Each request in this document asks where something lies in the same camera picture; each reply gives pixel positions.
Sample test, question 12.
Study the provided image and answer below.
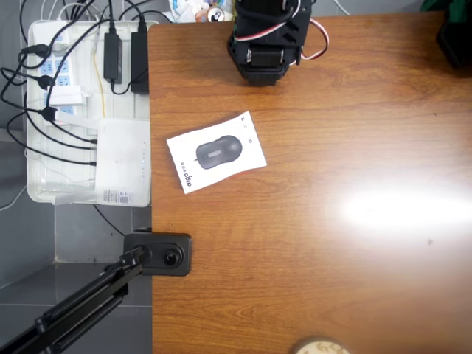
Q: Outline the slim black power adapter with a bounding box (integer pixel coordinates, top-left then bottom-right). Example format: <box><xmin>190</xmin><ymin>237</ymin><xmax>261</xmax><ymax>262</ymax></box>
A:
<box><xmin>103</xmin><ymin>32</ymin><xmax>124</xmax><ymax>83</ymax></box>

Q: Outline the silver soda can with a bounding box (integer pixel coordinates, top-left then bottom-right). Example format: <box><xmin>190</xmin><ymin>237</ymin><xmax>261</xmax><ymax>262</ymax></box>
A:
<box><xmin>206</xmin><ymin>5</ymin><xmax>226</xmax><ymax>23</ymax></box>

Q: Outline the clear tray with power strips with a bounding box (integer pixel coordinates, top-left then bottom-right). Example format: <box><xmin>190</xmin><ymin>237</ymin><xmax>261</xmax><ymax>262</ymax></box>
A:
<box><xmin>27</xmin><ymin>18</ymin><xmax>160</xmax><ymax>208</ymax></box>

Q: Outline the black perforated arm base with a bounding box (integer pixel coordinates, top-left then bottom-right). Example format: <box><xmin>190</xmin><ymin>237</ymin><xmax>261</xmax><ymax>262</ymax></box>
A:
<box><xmin>435</xmin><ymin>10</ymin><xmax>472</xmax><ymax>69</ymax></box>

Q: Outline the black router cable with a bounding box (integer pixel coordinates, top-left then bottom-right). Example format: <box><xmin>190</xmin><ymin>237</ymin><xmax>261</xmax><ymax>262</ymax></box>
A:
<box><xmin>6</xmin><ymin>110</ymin><xmax>99</xmax><ymax>150</ymax></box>
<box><xmin>46</xmin><ymin>108</ymin><xmax>99</xmax><ymax>144</ymax></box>
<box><xmin>24</xmin><ymin>91</ymin><xmax>99</xmax><ymax>165</ymax></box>

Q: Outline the wide black power adapter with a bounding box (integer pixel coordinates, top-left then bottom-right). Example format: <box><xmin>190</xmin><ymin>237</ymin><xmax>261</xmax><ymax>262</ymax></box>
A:
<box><xmin>131</xmin><ymin>31</ymin><xmax>150</xmax><ymax>94</ymax></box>

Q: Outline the dark green clamp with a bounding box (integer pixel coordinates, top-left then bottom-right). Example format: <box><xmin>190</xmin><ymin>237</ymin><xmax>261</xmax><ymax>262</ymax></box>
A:
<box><xmin>417</xmin><ymin>0</ymin><xmax>449</xmax><ymax>13</ymax></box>

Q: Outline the white floor cable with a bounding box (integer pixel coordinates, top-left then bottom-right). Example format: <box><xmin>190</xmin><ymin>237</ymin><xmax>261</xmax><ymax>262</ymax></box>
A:
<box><xmin>0</xmin><ymin>183</ymin><xmax>29</xmax><ymax>212</ymax></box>

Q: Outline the black desk clamp stand base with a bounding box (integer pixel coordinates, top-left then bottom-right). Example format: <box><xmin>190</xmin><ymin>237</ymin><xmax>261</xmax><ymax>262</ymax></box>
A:
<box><xmin>122</xmin><ymin>229</ymin><xmax>193</xmax><ymax>277</ymax></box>

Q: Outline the red white servo cable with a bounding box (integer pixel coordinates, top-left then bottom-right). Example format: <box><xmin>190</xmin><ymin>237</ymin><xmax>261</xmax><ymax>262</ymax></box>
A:
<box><xmin>235</xmin><ymin>13</ymin><xmax>331</xmax><ymax>62</ymax></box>

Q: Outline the thin yellow cable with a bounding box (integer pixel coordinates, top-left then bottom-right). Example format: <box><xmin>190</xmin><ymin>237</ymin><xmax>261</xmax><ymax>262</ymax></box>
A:
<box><xmin>91</xmin><ymin>35</ymin><xmax>108</xmax><ymax>119</ymax></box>

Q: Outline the white router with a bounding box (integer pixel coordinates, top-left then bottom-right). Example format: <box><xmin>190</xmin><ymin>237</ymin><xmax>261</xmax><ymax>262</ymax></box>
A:
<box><xmin>94</xmin><ymin>117</ymin><xmax>152</xmax><ymax>207</ymax></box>

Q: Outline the orange white mouse box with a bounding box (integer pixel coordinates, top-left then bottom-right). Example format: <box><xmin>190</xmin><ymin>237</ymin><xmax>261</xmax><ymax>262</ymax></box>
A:
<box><xmin>165</xmin><ymin>110</ymin><xmax>268</xmax><ymax>195</ymax></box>

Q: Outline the black power plug cable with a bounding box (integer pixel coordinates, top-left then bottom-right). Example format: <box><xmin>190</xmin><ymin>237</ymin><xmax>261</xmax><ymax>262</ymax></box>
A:
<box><xmin>16</xmin><ymin>43</ymin><xmax>51</xmax><ymax>69</ymax></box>
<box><xmin>0</xmin><ymin>66</ymin><xmax>56</xmax><ymax>91</ymax></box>

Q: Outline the white power strip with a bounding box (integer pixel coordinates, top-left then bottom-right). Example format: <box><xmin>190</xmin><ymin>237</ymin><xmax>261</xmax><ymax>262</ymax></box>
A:
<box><xmin>36</xmin><ymin>31</ymin><xmax>88</xmax><ymax>125</ymax></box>

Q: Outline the white plastic bag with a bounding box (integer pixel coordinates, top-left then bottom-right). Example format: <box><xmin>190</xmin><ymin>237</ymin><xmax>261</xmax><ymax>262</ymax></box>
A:
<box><xmin>168</xmin><ymin>0</ymin><xmax>237</xmax><ymax>24</ymax></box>

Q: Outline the black adapter cable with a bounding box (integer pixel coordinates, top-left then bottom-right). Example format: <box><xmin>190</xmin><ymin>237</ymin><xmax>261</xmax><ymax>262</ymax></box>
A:
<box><xmin>108</xmin><ymin>0</ymin><xmax>133</xmax><ymax>95</ymax></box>
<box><xmin>125</xmin><ymin>0</ymin><xmax>149</xmax><ymax>34</ymax></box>

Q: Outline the round wooden coaster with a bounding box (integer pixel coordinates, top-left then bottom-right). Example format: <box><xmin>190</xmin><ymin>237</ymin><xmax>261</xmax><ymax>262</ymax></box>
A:
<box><xmin>292</xmin><ymin>336</ymin><xmax>350</xmax><ymax>354</ymax></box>

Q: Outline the white charger plug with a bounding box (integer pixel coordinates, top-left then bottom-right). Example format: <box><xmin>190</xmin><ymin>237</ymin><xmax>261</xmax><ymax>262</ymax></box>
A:
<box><xmin>49</xmin><ymin>85</ymin><xmax>84</xmax><ymax>106</ymax></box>

